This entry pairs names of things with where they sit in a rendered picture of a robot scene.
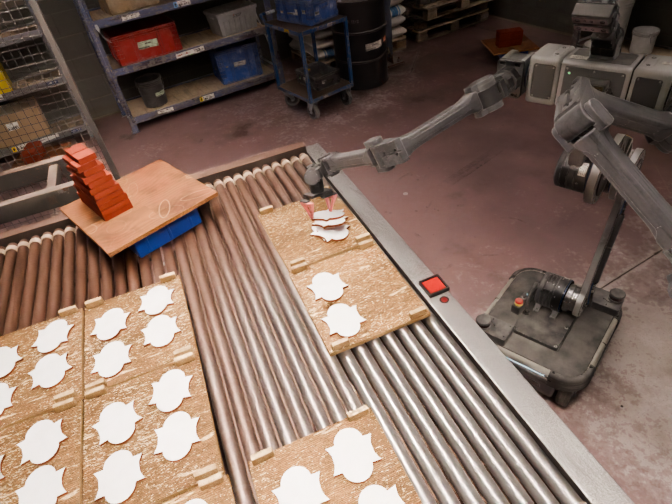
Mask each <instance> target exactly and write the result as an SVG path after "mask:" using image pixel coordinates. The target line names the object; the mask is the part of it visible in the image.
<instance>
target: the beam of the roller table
mask: <svg viewBox="0 0 672 504"><path fill-rule="evenodd" d="M306 150H307V155H308V156H309V158H310V160H311V161H312V163H313V162H314V163H315V164H318V161H317V159H318V157H320V156H322V155H324V154H326V151H325V150H324V149H323V148H322V147H321V146H320V145H319V143H316V144H313V145H309V146H306ZM324 178H325V179H326V180H327V181H328V183H329V184H330V185H331V186H332V188H333V189H334V190H335V191H336V192H337V194H338V195H339V196H340V198H341V199H342V200H343V201H344V203H345V204H346V205H347V206H348V208H349V209H350V210H351V211H352V213H353V214H354V215H355V216H356V218H357V219H358V220H359V221H360V223H361V224H362V225H363V226H364V228H365V229H366V230H367V231H368V232H369V233H370V235H371V236H372V237H373V238H374V240H375V241H376V243H377V244H378V245H379V246H380V248H381V249H382V250H383V251H384V253H385V254H386V255H387V256H388V258H389V259H390V260H391V261H392V263H393V264H394V265H395V266H396V268H397V269H398V270H399V271H400V273H401V274H402V275H403V276H404V278H405V279H406V280H407V281H408V283H409V284H410V285H411V286H412V288H413V289H414V290H415V291H416V293H417V294H418V295H419V296H420V298H421V299H422V300H423V301H424V303H425V304H426V305H427V306H428V308H429V309H430V310H431V312H432V313H433V314H434V315H435V317H436V318H437V319H438V320H439V322H440V323H441V324H442V325H443V327H444V328H445V329H446V330H447V332H448V333H449V334H450V335H451V337H452V338H453V339H454V340H455V342H456V343H457V344H458V345H459V347H460V348H461V349H462V350H463V352H464V353H465V354H466V355H467V357H468V358H469V359H470V360H471V362H472V363H473V364H474V365H475V367H476V368H477V369H478V370H479V372H480V373H481V374H482V375H483V377H484V378H485V379H486V380H487V382H488V383H489V384H490V385H491V387H492V388H493V389H494V390H495V392H496V393H497V394H498V395H499V397H500V398H501V399H502V400H503V402H504V403H505V404H506V405H507V407H508V408H509V409H510V410H511V412H512V413H513V414H514V415H515V417H516V418H517V419H518V420H519V422H520V423H521V424H522V425H523V427H524V428H525V429H526V430H527V432H528V433H529V434H530V435H531V437H532V438H533V439H534V440H535V442H536V443H537V444H538V445H539V447H540V448H541V449H542V450H543V452H544V453H545V454H546V455H547V457H548V458H549V459H550V460H551V462H552V463H553V464H554V465H555V467H556V468H557V469H558V470H559V472H560V473H561V474H562V475H563V477H564V478H565V479H566V480H567V482H568V483H569V484H570V485H571V487H572V488H573V489H574V491H575V492H576V493H577V494H578V496H579V497H580V498H581V499H582V501H584V502H586V503H587V504H635V503H634V502H633V501H632V500H631V498H630V497H629V496H628V495H627V494H626V493H625V492H624V490H623V489H622V488H621V487H620V486H619V485H618V484H617V483H616V481H615V480H614V479H613V478H612V477H611V476H610V475H609V473H608V472H607V471H606V470H605V469H604V468H603V467H602V465H601V464H600V463H599V462H598V461H597V460H596V459H595V457H594V456H593V455H592V454H591V453H590V452H589V451H588V450H587V448H586V447H585V446H584V445H583V444H582V443H581V442H580V440H579V439H578V438H577V437H576V436H575V435H574V434H573V432H572V431H571V430H570V429H569V428H568V427H567V426H566V424H565V423H564V422H563V421H562V420H561V419H560V418H559V417H558V415H557V414H556V413H555V412H554V411H553V410H552V409H551V407H550V406H549V405H548V404H547V403H546V402H545V401H544V399H543V398H542V397H541V396H540V395H539V394H538V393H537V391H536V390H535V389H534V388H533V387H532V386H531V385H530V384H529V382H528V381H527V380H526V379H525V378H524V377H523V376H522V374H521V373H520V372H519V371H518V370H517V369H516V368H515V366H514V365H513V364H512V363H511V362H510V361H509V360H508V358H507V357H506V356H505V355H504V354H503V353H502V352H501V351H500V349H499V348H498V347H497V346H496V345H495V344H494V343H493V341H492V340H491V339H490V338H489V337H488V336H487V335H486V333H485V332H484V331H483V330H482V329H481V328H480V327H479V325H478V324H477V323H476V322H475V321H474V320H473V319H472V318H471V316H470V315H469V314H468V313H467V312H466V311H465V310H464V308H463V307H462V306H461V305H460V304H459V303H458V302H457V300H456V299H455V298H454V297H453V296H452V295H451V294H450V292H449V291H447V292H445V293H442V294H440V295H437V296H435V297H432V298H429V297H428V295H427V294H426V293H425V292H424V290H423V289H422V288H421V287H420V286H419V281H420V280H423V279H426V278H428V277H431V276H433V275H434V274H433V273H432V272H431V271H430V270H429V269H428V267H427V266H426V265H425V264H424V263H423V262H422V261H421V259H420V258H419V257H418V256H417V255H416V254H415V253H414V252H413V250H412V249H411V248H410V247H409V246H408V245H407V244H406V242H405V241H404V240H403V239H402V238H401V237H400V236H399V234H398V233H397V232H396V231H395V230H394V229H393V228H392V226H391V225H390V224H389V223H388V222H387V221H386V220H385V219H384V217H383V216H382V215H381V214H380V213H379V212H378V211H377V209H376V208H375V207H374V206H373V205H372V204H371V203H370V201H369V200H368V199H367V198H366V197H365V196H364V195H363V193H362V192H361V191H360V190H359V189H358V188H357V187H356V186H355V184H354V183H353V182H352V181H351V180H350V179H349V178H348V176H347V175H346V174H345V173H344V172H343V171H342V170H340V173H338V174H337V175H335V176H333V177H331V176H329V177H326V176H324ZM442 296H446V297H448V298H449V302H448V303H441V302H440V300H439V299H440V297H442Z"/></svg>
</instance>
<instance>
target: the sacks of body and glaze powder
mask: <svg viewBox="0 0 672 504"><path fill-rule="evenodd" d="M402 1H403V0H391V3H390V13H391V22H392V42H394V44H393V52H395V51H398V50H401V49H404V48H406V35H403V34H404V33H406V32H407V29H405V28H404V27H402V26H400V24H401V23H403V22H404V21H405V20H406V18H405V17H404V16H402V15H401V14H403V13H404V12H405V11H406V8H405V7H403V6H402V5H400V4H399V3H401V2H402ZM331 27H332V26H330V27H327V28H324V29H321V30H318V31H316V32H314V33H315V40H316V47H317V54H318V61H319V62H322V63H325V64H328V65H331V62H333V61H336V60H335V59H334V55H335V52H334V43H333V35H332V31H331ZM288 36H289V37H291V38H293V40H292V41H291V42H290V43H289V46H290V47H291V48H290V49H291V55H292V59H293V60H295V61H296V60H299V59H302V55H301V49H300V43H299V37H298V36H295V35H292V34H289V33H288ZM303 41H304V47H305V53H306V60H307V64H310V63H313V62H315V59H314V52H313V45H312V38H311V33H310V34H307V35H304V36H303Z"/></svg>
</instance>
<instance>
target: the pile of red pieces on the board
mask: <svg viewBox="0 0 672 504"><path fill-rule="evenodd" d="M64 151H65V153H66V155H64V156H62V159H63V160H64V162H65V163H67V164H68V165H67V166H66V168H67V170H68V171H69V172H70V173H71V175H70V177H71V179H72V180H73V181H74V184H73V185H74V187H75V188H76V190H77V194H78V196H79V197H80V198H81V200H82V202H83V203H85V204H86V205H87V206H88V207H89V208H90V209H92V210H93V211H94V212H95V213H96V214H98V215H99V216H100V217H101V218H102V219H103V220H105V221H108V220H110V219H112V218H114V217H116V216H118V215H120V214H122V213H123V212H125V211H127V210H129V209H131V208H133V205H132V203H131V202H130V200H129V198H128V195H127V193H126V192H125V191H123V190H122V188H121V186H120V184H119V183H118V182H116V181H115V180H113V177H112V175H111V173H109V172H108V171H107V170H105V167H104V165H103V163H101V162H100V161H99V160H97V159H96V158H97V156H96V154H95V152H93V151H91V150H90V149H88V148H87V147H85V146H84V145H82V144H81V143H79V144H77V145H74V146H72V147H70V148H68V149H65V150H64Z"/></svg>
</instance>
